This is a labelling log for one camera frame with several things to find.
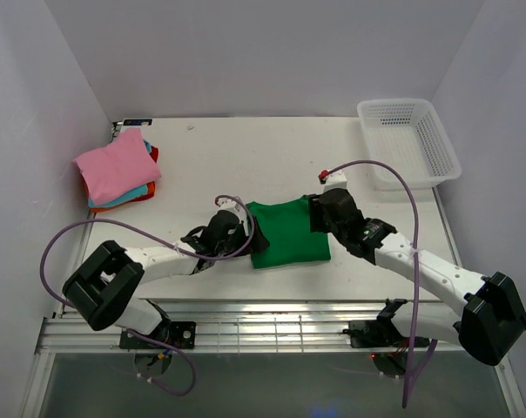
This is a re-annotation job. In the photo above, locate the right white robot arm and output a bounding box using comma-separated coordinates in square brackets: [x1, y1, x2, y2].
[308, 188, 526, 366]

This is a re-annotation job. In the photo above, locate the green t shirt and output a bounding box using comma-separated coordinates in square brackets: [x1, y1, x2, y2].
[247, 196, 331, 269]

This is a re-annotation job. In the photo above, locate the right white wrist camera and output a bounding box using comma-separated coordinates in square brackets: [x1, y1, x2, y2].
[318, 170, 347, 192]

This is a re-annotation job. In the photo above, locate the blue label sticker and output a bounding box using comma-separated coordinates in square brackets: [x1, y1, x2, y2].
[123, 118, 152, 126]

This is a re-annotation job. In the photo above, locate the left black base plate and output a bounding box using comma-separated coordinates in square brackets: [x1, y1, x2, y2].
[118, 321, 197, 350]

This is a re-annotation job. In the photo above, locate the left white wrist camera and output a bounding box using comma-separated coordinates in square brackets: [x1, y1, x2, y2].
[214, 195, 246, 217]

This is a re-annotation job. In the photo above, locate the light blue folded t shirt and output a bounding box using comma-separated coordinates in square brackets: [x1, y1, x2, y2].
[87, 138, 153, 208]

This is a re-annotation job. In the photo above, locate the pink folded t shirt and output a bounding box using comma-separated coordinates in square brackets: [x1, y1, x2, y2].
[71, 127, 162, 206]

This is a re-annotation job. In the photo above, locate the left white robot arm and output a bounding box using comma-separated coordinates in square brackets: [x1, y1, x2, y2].
[63, 206, 270, 348]

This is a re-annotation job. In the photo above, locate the red folded t shirt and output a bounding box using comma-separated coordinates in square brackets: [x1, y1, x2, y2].
[150, 146, 158, 163]

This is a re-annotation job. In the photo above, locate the orange folded t shirt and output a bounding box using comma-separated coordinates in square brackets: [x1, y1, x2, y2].
[88, 182, 156, 213]

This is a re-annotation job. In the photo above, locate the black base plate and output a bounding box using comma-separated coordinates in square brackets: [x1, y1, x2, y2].
[118, 321, 197, 350]
[342, 320, 409, 348]

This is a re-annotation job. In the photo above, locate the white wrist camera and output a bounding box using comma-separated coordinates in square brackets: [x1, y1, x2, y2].
[214, 195, 246, 217]
[318, 170, 347, 192]

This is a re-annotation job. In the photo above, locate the white plastic basket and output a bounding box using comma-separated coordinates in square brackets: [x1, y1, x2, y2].
[357, 98, 462, 190]

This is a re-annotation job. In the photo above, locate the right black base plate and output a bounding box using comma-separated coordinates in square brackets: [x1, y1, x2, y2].
[342, 320, 409, 348]

